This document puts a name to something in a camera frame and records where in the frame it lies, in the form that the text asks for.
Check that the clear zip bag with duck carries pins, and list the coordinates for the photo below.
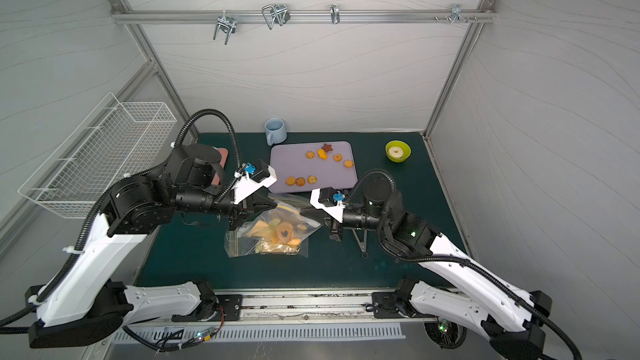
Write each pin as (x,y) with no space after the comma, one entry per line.
(237,245)

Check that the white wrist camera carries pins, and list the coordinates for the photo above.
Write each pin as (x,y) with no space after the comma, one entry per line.
(252,177)
(330,201)

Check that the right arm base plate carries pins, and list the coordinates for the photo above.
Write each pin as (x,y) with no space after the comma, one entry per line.
(387,305)

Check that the metal hook clamp right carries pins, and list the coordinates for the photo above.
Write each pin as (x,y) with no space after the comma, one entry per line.
(456,16)

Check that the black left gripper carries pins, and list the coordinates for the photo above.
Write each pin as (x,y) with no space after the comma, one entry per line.
(237,210)

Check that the metal hook clamp left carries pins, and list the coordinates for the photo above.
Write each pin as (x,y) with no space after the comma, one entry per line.
(225,27)

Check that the metal hook small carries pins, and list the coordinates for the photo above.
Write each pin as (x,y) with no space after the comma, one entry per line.
(334,14)

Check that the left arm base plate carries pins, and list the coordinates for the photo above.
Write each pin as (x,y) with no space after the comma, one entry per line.
(223,307)

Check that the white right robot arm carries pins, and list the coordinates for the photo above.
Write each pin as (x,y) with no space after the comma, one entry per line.
(410,239)

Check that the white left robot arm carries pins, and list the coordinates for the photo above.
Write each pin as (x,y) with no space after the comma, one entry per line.
(82,305)

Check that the white wire basket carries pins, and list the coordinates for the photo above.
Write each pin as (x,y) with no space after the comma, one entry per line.
(116,139)

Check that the light blue ceramic mug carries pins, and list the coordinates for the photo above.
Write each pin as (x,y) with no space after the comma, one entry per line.
(275,131)

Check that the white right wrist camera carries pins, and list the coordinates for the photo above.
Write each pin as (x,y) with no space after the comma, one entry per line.
(330,201)

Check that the aluminium top rail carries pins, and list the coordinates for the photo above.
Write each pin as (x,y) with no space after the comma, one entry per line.
(319,17)

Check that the green plastic bowl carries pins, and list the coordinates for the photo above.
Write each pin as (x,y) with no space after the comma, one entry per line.
(406,148)

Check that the metal hook clamp middle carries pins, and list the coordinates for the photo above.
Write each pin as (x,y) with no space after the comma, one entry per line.
(275,14)

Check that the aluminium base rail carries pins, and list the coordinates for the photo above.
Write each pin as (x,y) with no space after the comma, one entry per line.
(310,305)

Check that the white vent strip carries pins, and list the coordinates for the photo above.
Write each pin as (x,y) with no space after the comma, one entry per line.
(341,332)

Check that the pink tray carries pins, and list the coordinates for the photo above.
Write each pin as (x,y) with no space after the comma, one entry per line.
(221,160)

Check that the metal hook clamp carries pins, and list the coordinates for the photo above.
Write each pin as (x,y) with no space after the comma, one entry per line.
(456,16)
(225,27)
(275,14)

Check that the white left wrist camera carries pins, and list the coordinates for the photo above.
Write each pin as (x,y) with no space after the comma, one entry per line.
(252,177)

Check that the lavender plastic tray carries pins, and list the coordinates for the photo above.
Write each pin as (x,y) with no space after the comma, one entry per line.
(290,161)

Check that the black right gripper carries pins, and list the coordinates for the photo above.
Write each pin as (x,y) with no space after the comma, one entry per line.
(335,222)

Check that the small yellow fish cookie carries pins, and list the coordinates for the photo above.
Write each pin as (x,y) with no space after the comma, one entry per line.
(322,154)

